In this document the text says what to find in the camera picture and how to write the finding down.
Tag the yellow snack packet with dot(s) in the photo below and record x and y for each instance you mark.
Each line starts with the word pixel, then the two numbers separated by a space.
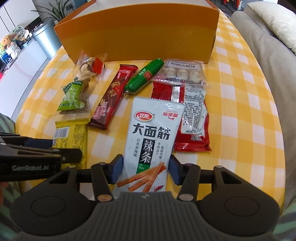
pixel 71 133

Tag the clear bag red cube snack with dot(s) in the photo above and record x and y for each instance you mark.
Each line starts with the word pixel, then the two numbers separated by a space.
pixel 89 66

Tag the green sausage stick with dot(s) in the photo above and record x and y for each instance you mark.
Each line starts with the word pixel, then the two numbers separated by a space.
pixel 142 78

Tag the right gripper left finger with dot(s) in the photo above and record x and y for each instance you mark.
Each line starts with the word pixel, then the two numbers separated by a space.
pixel 105 174

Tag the beige sofa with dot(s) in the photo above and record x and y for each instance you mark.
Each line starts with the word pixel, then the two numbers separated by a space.
pixel 277 62

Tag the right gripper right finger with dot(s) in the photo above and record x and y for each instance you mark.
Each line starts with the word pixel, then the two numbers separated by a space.
pixel 187 176

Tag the clear bag white balls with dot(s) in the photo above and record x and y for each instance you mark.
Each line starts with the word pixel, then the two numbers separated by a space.
pixel 176 72

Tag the potted plant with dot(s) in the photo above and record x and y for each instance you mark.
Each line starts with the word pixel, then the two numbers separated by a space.
pixel 54 10

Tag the cream cushion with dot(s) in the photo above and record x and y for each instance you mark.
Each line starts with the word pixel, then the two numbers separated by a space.
pixel 280 20

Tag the silver trash can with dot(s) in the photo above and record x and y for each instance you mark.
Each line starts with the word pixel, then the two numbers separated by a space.
pixel 47 38

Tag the red snack packet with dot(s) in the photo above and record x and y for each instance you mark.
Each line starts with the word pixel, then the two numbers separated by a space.
pixel 192 135

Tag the white latiao snack packet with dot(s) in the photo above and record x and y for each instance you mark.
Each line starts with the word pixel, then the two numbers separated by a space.
pixel 151 135

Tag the white tv cabinet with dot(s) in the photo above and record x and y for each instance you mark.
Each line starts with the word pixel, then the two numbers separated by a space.
pixel 19 79

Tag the green raisin nut packet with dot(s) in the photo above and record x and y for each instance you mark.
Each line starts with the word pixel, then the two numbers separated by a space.
pixel 75 96

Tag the colourful toys on cabinet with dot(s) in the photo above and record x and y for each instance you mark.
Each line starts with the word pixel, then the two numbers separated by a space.
pixel 13 43

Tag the yellow checkered tablecloth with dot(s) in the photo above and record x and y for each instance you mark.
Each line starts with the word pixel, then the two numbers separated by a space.
pixel 244 128

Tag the dark red wafer bar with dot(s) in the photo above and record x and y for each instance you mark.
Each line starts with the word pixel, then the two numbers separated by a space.
pixel 112 97

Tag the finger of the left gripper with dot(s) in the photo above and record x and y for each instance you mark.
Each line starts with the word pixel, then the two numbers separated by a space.
pixel 69 155

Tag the orange cardboard box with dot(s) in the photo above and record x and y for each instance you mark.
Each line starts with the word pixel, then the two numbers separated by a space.
pixel 141 30

